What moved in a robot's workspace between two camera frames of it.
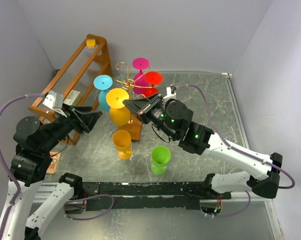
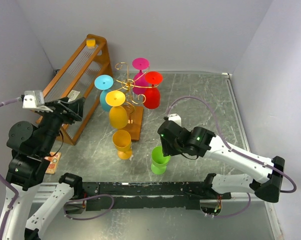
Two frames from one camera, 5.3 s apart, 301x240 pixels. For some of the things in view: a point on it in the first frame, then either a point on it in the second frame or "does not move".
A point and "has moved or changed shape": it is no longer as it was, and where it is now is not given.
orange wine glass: (122, 140) does not move
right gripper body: (155, 112) -> (171, 149)
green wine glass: (160, 155) does not move
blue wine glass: (104, 83) does not move
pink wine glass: (139, 84) does not move
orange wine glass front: (119, 113) has moved or changed shape
